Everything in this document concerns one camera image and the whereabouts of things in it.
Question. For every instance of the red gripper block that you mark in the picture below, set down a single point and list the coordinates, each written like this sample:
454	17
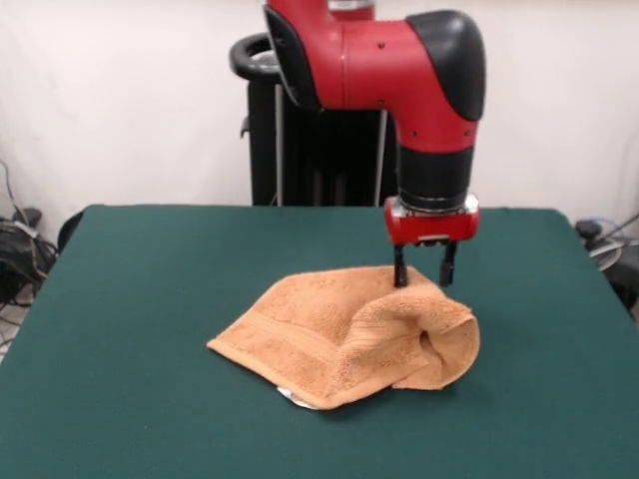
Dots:
432	227

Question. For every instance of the tan terry towel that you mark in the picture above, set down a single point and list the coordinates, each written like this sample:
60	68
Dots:
309	339

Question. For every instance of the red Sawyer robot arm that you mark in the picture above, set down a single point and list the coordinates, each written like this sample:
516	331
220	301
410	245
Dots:
379	70

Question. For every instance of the grey round stand base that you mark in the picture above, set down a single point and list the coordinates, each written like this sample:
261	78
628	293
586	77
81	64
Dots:
606	254

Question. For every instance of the dark green table cloth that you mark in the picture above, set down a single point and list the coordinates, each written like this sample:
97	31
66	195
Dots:
125	299

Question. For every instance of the black chair backrest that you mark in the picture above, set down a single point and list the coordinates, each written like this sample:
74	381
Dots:
70	232

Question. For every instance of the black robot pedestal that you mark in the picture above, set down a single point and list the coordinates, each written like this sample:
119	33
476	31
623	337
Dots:
299	164

